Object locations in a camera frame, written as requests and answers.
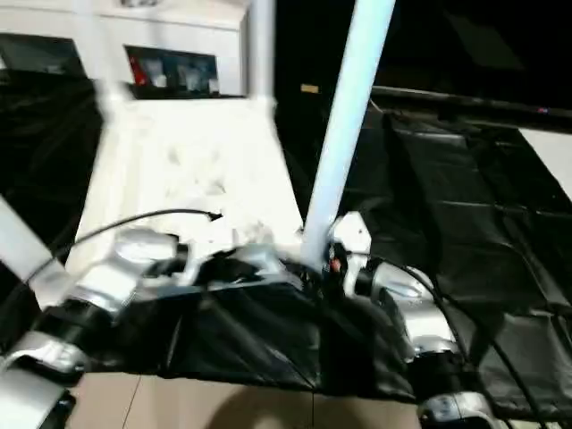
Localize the black work mat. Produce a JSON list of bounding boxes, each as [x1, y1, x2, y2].
[[0, 75, 572, 421]]

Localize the white glass-door cabinet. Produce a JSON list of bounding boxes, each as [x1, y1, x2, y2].
[[0, 0, 250, 98]]

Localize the white flat board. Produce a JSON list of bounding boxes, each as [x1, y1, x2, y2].
[[517, 129, 572, 202]]

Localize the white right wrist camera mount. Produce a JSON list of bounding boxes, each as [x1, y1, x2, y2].
[[330, 212, 373, 297]]

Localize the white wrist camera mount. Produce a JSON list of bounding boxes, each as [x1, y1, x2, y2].
[[176, 214, 242, 287], [330, 212, 373, 297]]

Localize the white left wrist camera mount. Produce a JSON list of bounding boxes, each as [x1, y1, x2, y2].
[[176, 214, 242, 287]]

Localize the black left wrist camera cable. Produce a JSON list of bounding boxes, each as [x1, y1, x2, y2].
[[0, 207, 223, 314]]

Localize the black metal rail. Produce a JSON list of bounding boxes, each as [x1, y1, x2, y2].
[[370, 87, 572, 130]]

